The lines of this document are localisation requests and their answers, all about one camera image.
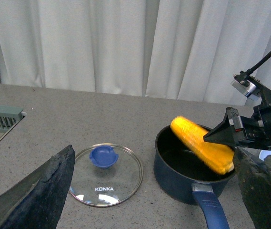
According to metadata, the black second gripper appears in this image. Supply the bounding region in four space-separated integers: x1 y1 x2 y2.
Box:
203 86 271 229

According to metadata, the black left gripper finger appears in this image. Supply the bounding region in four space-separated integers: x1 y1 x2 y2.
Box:
0 145 75 229

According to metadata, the yellow corn cob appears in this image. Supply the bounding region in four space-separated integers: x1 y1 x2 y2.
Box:
170 116 234 175

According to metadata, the glass lid with blue knob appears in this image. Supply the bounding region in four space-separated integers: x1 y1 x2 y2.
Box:
70 143 143 207

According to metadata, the dark blue saucepan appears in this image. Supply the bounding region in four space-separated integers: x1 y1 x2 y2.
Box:
154 126 236 229

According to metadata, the white curtain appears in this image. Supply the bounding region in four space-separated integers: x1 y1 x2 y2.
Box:
0 0 271 105

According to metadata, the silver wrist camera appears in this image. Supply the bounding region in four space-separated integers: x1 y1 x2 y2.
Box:
231 71 261 101

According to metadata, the black camera cable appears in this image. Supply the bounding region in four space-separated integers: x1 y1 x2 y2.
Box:
246 40 271 74

